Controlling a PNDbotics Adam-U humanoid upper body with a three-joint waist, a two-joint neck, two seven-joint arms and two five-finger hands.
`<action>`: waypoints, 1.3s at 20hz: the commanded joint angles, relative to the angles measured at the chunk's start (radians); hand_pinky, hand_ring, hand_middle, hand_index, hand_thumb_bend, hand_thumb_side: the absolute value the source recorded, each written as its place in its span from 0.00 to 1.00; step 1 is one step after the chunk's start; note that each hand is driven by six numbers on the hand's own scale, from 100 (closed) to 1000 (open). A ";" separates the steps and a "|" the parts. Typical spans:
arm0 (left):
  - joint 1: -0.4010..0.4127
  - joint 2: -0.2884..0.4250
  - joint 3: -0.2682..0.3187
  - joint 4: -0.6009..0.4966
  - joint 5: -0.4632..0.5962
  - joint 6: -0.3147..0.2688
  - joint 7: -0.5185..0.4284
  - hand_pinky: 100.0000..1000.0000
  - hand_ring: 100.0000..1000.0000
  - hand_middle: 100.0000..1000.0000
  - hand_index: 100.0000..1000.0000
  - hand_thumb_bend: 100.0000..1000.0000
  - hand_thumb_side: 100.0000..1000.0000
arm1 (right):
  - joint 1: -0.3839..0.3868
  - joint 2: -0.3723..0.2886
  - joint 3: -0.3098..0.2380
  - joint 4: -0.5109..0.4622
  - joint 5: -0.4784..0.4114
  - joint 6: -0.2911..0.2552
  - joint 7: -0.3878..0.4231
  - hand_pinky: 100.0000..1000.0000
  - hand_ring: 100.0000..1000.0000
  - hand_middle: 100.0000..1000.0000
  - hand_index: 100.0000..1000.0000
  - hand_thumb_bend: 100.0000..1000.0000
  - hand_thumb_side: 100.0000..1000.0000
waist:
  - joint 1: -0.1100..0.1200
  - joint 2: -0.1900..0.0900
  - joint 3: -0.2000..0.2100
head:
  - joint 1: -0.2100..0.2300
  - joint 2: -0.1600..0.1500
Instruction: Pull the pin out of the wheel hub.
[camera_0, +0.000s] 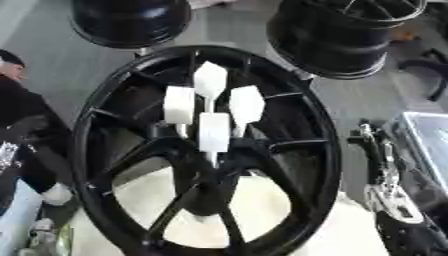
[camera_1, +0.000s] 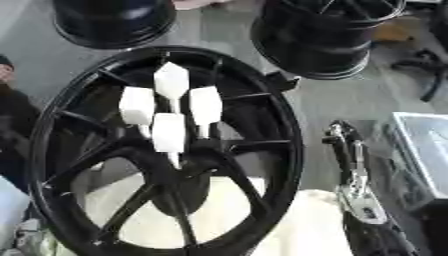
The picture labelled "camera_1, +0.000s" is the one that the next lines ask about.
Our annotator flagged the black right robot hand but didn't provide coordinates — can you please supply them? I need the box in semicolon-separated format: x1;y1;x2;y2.
320;119;371;188

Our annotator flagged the black wheel rim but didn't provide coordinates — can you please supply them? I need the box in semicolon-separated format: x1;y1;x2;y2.
50;0;179;51
248;0;410;81

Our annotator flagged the black spoked wheel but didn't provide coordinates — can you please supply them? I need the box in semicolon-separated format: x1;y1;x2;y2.
26;45;307;256

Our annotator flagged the grey plastic bin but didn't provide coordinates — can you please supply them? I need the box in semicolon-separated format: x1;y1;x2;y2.
379;111;448;215

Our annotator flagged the black chair base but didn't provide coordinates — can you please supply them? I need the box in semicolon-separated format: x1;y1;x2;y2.
388;48;448;103

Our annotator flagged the person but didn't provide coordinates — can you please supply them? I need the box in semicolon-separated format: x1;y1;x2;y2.
0;54;46;195

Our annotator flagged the black wheel stand bracket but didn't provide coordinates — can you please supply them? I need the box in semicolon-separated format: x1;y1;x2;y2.
262;70;303;93

